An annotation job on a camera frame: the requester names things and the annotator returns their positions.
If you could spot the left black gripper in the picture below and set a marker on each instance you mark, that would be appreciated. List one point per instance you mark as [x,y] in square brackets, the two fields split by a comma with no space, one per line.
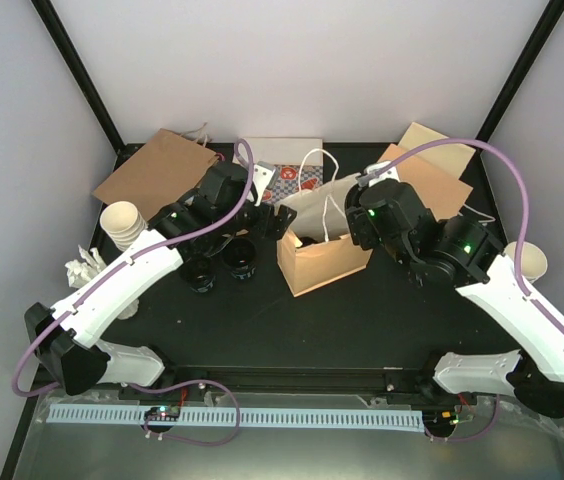
[262,228]

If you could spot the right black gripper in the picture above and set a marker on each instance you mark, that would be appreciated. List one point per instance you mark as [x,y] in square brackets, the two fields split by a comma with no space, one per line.
[361,233]

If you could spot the orange kraft paper bag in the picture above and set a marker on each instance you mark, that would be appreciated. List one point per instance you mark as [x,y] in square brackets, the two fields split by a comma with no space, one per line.
[320,215]

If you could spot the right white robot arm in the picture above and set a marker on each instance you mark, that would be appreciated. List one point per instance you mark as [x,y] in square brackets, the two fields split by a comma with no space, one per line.
[461,254]

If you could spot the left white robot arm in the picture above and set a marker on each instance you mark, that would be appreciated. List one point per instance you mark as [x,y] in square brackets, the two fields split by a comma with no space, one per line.
[67,337]

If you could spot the checkered printed paper bag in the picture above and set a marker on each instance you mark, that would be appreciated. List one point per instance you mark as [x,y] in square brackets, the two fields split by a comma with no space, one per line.
[286,155]

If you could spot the orange flat bag right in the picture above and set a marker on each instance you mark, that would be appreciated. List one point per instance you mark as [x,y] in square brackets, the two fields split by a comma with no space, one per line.
[435,176]

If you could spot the brown flat paper bag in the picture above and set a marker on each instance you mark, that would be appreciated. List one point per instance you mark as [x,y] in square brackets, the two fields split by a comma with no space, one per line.
[158,174]

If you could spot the left stack of paper cups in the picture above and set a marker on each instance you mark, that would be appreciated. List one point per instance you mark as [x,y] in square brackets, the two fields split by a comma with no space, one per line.
[123,223]

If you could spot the stack of paper cups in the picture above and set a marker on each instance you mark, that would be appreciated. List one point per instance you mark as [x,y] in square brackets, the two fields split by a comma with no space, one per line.
[534,263]
[123,223]

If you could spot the right stack of paper cups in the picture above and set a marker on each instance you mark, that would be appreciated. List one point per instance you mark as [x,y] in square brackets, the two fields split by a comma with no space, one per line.
[534,263]

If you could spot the bundle of wrapped straws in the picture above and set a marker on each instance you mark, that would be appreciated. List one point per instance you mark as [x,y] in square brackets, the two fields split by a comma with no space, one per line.
[81,271]

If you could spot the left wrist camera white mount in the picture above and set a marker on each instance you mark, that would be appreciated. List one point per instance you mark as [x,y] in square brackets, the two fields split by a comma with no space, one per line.
[265,176]

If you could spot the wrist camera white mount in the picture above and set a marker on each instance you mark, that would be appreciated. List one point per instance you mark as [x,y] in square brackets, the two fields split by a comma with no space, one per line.
[265,176]
[376,173]

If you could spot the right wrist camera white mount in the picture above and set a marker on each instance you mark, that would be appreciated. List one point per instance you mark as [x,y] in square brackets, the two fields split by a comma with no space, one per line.
[376,173]

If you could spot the right black frame post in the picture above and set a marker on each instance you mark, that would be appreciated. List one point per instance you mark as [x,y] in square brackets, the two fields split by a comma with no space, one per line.
[534,45]

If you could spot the black frame post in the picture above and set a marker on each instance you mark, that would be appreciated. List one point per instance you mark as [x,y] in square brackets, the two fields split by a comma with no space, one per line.
[65,46]
[534,45]

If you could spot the blue slotted cable duct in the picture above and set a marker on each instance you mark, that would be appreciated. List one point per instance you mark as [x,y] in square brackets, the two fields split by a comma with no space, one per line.
[384,420]

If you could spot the left black frame post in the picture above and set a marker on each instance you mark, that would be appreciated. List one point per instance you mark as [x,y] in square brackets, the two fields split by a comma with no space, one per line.
[65,46]

